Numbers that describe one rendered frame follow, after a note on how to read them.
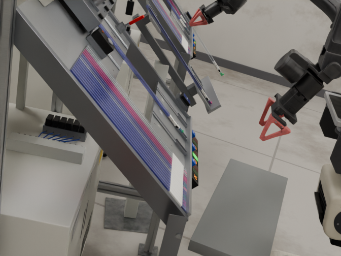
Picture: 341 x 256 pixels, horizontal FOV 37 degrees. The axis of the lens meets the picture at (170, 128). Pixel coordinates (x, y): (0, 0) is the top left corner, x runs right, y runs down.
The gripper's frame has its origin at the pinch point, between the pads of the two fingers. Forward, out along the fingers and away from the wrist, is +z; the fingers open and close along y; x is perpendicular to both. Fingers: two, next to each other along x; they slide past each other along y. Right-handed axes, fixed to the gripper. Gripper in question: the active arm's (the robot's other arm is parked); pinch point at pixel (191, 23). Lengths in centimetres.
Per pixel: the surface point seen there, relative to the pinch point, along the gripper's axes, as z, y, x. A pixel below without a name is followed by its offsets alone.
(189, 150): 20, 69, 17
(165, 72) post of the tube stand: 20.0, 13.4, 8.4
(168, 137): 23, 72, 7
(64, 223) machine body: 55, 102, -1
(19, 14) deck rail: 28, 101, -55
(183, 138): 21, 60, 16
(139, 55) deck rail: 21.1, 37.0, -11.7
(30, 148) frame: 65, 67, -14
